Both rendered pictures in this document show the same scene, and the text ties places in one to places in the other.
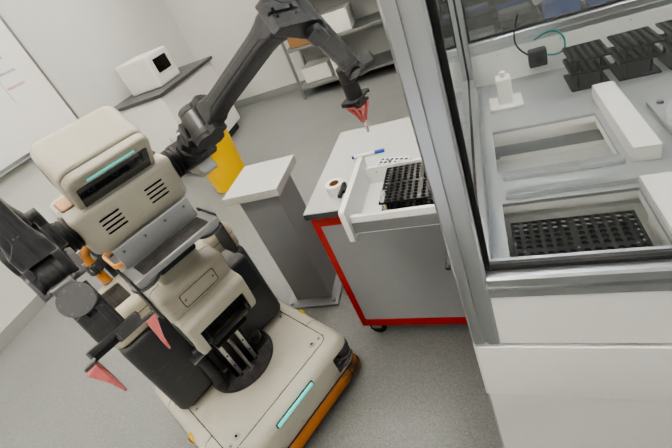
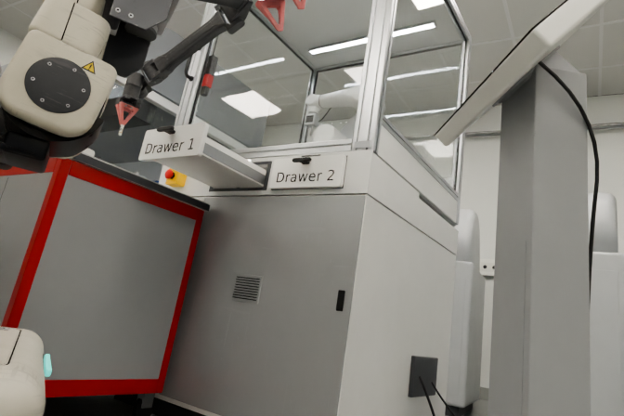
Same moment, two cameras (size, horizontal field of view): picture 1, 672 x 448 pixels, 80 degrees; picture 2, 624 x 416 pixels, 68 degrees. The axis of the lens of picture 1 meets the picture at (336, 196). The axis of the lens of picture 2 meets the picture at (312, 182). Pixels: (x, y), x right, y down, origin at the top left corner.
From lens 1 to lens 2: 1.73 m
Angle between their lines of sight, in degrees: 92
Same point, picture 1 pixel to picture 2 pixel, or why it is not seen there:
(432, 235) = (165, 240)
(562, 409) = (380, 216)
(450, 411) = not seen: outside the picture
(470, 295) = (379, 118)
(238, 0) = not seen: outside the picture
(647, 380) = (397, 197)
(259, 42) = not seen: outside the picture
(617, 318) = (397, 155)
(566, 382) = (384, 191)
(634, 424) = (392, 235)
